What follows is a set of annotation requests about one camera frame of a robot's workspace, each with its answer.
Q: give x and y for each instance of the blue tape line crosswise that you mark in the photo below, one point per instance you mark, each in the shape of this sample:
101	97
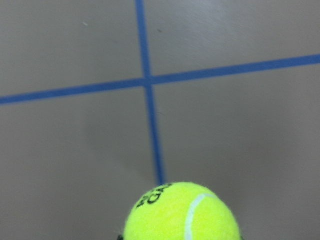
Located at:
163	79

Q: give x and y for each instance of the blue tape line lengthwise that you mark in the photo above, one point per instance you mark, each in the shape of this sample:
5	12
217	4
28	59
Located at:
159	170

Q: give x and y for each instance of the brown paper table cover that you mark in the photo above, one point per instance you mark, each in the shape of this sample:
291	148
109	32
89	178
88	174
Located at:
72	167

